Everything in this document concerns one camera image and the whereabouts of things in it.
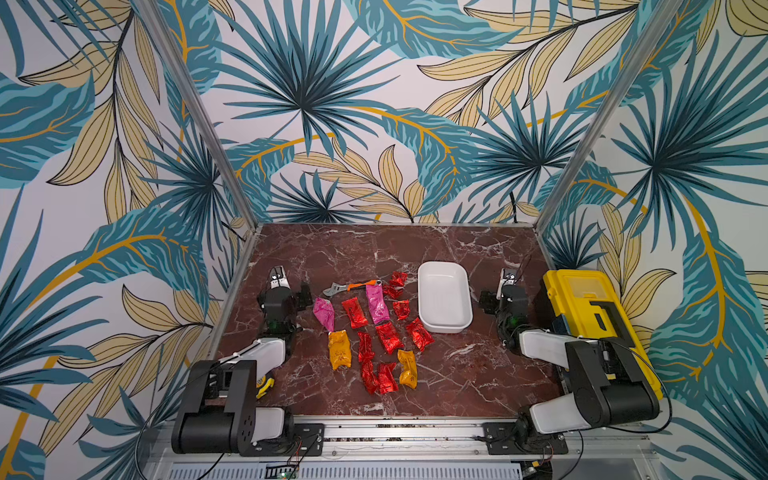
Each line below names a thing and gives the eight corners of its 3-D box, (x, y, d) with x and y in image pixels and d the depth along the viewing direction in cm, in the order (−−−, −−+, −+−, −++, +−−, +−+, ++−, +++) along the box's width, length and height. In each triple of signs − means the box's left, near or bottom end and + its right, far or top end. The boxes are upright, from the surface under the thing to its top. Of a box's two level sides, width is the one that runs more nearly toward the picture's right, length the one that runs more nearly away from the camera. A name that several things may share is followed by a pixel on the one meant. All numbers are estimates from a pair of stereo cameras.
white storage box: (419, 334, 93) (421, 325, 88) (414, 271, 108) (416, 261, 103) (474, 334, 93) (479, 325, 89) (462, 272, 108) (466, 261, 104)
